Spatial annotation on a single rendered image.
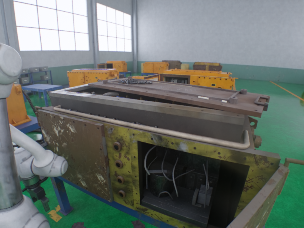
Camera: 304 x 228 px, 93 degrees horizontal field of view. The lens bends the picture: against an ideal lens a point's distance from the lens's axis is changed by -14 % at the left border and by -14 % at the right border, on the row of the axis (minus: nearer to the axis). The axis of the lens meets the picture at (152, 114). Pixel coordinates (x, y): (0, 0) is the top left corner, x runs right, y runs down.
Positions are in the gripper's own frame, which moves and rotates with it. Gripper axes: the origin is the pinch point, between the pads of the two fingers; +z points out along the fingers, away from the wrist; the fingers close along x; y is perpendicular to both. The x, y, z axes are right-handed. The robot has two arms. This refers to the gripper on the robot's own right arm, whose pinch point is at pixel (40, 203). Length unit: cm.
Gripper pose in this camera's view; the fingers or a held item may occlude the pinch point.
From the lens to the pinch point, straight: 124.1
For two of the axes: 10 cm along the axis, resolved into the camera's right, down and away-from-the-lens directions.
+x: 9.0, 1.4, -4.1
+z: 0.0, 9.5, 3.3
